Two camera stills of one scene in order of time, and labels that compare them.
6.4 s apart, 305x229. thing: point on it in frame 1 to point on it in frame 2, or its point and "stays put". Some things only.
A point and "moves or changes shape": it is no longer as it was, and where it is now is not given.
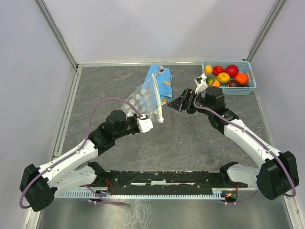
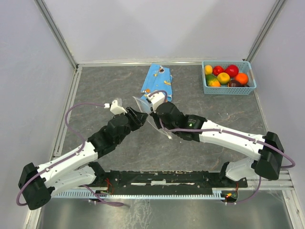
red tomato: x=218 y=69 stays put
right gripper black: x=179 y=102 to x=154 y=116
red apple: x=232 y=70 stays put
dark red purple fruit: x=234 y=83 stays put
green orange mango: x=213 y=82 stays put
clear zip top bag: x=146 y=99 moves or changes shape
